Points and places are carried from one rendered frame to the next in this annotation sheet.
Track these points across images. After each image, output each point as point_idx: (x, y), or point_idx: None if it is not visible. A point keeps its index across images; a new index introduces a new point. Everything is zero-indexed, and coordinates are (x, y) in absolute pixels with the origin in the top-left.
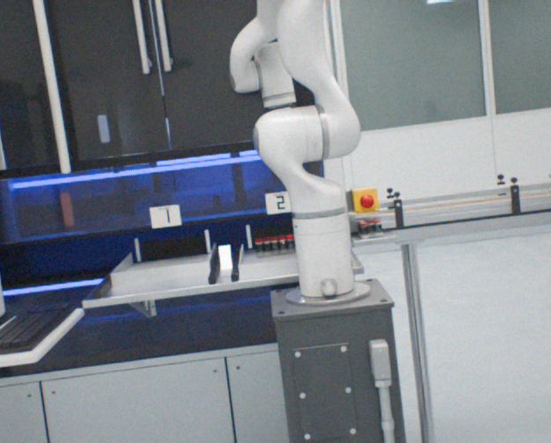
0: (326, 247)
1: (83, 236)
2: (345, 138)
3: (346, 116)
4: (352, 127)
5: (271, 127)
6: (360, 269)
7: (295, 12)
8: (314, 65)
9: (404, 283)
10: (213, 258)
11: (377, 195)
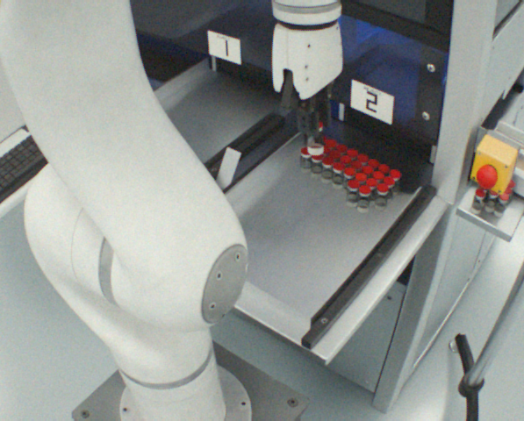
0: (141, 404)
1: (147, 35)
2: (153, 324)
3: (147, 296)
4: (167, 317)
5: (27, 219)
6: (320, 359)
7: None
8: (55, 165)
9: None
10: (237, 146)
11: (507, 174)
